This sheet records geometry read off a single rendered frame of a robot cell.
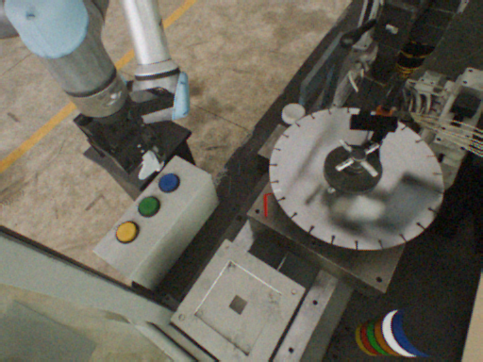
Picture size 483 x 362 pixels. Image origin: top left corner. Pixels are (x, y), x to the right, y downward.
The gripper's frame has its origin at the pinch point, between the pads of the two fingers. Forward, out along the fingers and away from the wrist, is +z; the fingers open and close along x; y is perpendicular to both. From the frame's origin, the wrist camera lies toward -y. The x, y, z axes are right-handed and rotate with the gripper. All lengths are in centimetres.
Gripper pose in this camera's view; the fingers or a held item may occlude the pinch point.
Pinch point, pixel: (158, 163)
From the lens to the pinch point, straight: 65.4
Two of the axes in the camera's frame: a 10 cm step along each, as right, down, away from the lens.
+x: 8.2, 4.6, -3.5
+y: -5.7, 7.4, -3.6
